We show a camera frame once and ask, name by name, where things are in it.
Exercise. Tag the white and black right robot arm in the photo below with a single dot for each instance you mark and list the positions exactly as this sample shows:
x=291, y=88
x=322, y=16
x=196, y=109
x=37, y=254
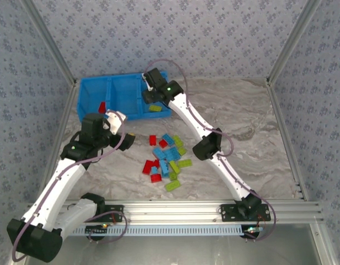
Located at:
x=230, y=176

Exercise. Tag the small square green lego brick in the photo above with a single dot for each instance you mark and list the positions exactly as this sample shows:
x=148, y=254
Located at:
x=182, y=150
x=172, y=175

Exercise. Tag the aluminium side rail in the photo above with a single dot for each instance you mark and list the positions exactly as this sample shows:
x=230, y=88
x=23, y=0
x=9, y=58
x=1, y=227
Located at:
x=285, y=138
x=63, y=118

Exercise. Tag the small blue lego brick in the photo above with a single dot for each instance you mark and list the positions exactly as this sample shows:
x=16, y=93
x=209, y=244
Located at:
x=154, y=170

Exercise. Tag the blue three-compartment plastic bin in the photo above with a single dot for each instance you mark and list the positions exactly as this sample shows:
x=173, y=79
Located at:
x=123, y=94

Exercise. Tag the aluminium frame post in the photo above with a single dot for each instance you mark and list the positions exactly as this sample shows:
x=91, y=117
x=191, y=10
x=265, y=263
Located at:
x=50, y=41
x=291, y=41

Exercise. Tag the wide aluminium mounting rail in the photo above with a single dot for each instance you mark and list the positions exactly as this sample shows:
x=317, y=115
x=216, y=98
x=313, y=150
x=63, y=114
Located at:
x=172, y=209

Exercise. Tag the black controller board with LED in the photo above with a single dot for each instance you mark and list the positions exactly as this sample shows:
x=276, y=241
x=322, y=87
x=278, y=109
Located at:
x=96, y=230
x=251, y=233

